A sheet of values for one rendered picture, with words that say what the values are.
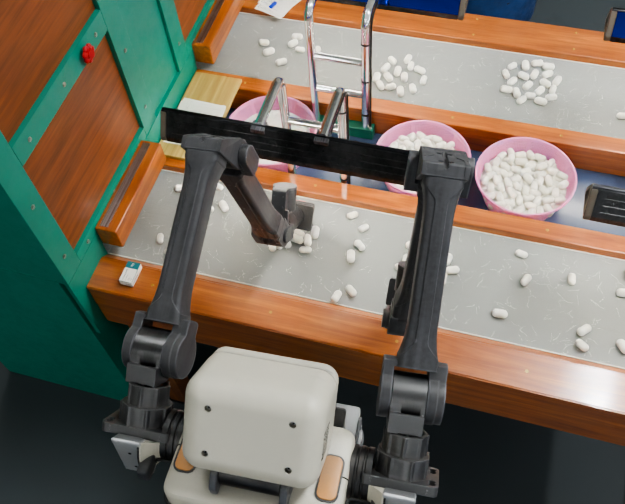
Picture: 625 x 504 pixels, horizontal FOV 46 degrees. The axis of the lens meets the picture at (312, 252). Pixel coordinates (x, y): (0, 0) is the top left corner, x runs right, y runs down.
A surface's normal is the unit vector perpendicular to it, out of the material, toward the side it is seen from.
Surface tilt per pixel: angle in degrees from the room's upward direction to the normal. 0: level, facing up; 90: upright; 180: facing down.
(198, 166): 23
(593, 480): 0
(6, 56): 90
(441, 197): 33
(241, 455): 48
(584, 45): 0
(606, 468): 0
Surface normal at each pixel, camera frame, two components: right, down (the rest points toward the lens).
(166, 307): -0.23, -0.20
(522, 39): -0.06, -0.54
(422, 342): -0.06, 0.01
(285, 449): -0.20, 0.26
